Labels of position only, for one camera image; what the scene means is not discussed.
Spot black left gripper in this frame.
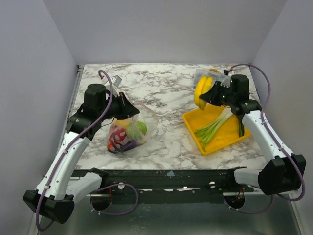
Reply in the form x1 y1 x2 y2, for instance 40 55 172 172
98 92 140 121

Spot yellow toy banana bunch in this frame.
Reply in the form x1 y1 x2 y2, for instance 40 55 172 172
194 76 213 110

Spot green toy cabbage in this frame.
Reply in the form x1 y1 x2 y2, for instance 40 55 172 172
126 121 147 141

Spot clear zip top bag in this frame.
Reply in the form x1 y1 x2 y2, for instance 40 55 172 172
107 101 159 154

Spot red toy tomato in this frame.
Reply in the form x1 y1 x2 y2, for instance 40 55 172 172
109 128 129 148

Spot purple toy eggplant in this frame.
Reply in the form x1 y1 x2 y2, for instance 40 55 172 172
114 141 140 152

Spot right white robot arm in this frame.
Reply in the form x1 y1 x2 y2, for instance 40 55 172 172
199 75 306 195

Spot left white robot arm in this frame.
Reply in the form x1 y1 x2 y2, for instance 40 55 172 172
23 84 140 224

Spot clear plastic organizer box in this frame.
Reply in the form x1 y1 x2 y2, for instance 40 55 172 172
193 69 227 87

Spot green toy celery stalks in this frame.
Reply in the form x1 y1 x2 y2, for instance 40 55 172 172
194 114 232 150

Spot yellow plastic tray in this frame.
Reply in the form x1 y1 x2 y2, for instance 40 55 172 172
182 105 251 155

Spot black mounting base bar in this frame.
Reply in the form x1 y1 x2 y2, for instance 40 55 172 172
72 168 253 207

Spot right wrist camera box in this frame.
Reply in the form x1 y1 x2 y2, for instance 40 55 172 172
220 76 231 88

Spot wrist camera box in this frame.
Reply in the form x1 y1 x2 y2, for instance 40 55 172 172
220 76 231 88
111 75 122 87

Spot yellow handled tool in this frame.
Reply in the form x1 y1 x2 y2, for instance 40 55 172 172
209 68 221 73

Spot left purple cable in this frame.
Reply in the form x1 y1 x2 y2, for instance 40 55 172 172
36 70 139 232

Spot purple cable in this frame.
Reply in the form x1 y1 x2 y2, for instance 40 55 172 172
36 70 139 232
224 63 307 214

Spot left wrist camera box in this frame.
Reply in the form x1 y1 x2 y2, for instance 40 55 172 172
111 75 122 87

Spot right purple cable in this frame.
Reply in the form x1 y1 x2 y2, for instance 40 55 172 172
224 63 307 214

